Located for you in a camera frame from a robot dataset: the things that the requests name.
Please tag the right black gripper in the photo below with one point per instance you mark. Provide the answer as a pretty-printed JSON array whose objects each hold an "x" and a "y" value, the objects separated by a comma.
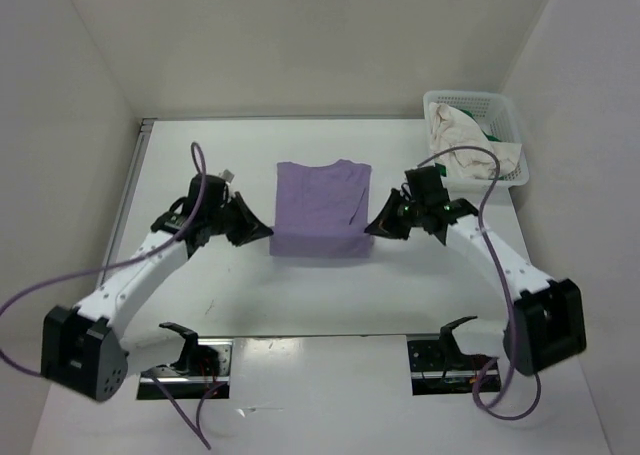
[{"x": 385, "y": 224}]

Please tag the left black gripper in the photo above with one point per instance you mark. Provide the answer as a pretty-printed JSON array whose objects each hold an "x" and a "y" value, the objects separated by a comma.
[{"x": 251, "y": 228}]

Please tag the purple t shirt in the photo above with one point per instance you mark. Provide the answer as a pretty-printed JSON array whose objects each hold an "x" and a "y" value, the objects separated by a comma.
[{"x": 321, "y": 212}]

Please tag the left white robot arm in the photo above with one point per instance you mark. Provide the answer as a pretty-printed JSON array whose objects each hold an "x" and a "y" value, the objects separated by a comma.
[{"x": 83, "y": 347}]

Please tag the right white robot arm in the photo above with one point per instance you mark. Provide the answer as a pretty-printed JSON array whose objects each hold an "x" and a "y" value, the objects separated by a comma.
[{"x": 545, "y": 320}]

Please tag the green t shirt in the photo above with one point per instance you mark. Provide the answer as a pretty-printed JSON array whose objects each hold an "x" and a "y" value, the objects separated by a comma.
[{"x": 492, "y": 137}]

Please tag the cream white t shirt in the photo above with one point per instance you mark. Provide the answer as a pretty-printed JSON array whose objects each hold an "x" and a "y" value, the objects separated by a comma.
[{"x": 505, "y": 161}]

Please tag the white plastic basket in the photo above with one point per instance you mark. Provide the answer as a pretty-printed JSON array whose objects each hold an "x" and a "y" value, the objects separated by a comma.
[{"x": 495, "y": 114}]

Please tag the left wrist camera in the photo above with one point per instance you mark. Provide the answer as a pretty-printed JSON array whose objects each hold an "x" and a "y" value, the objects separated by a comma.
[{"x": 227, "y": 176}]

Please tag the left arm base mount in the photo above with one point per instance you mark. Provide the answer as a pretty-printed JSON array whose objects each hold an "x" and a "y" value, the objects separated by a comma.
[{"x": 208, "y": 369}]

